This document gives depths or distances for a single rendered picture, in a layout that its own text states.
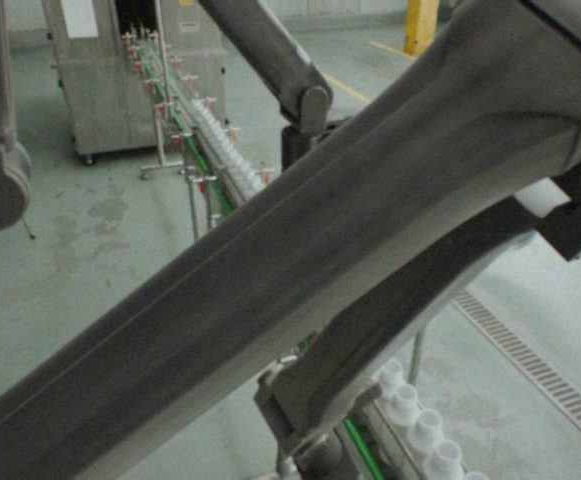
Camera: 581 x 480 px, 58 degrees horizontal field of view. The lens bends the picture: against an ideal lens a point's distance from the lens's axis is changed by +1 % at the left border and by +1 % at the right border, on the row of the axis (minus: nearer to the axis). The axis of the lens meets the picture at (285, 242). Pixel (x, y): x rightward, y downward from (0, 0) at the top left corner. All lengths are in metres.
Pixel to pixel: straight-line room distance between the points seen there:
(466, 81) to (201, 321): 0.12
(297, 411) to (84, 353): 0.30
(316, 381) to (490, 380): 2.27
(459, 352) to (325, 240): 2.61
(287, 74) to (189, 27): 4.01
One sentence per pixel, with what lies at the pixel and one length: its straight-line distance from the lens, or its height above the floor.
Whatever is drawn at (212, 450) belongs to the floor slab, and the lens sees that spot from 2.29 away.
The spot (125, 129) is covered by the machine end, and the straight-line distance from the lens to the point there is 4.76.
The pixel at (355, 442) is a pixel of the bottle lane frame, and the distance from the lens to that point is 1.06.
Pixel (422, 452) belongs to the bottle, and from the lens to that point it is 0.91.
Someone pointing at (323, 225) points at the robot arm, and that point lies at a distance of 0.18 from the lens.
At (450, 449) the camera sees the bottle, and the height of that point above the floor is 1.15.
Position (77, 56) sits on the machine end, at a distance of 4.60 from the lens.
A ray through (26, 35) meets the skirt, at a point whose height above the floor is 0.19.
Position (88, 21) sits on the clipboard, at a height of 1.17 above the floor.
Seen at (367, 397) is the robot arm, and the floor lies 1.38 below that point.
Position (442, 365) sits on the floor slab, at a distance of 2.68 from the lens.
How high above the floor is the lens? 1.83
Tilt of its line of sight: 32 degrees down
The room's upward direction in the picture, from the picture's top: straight up
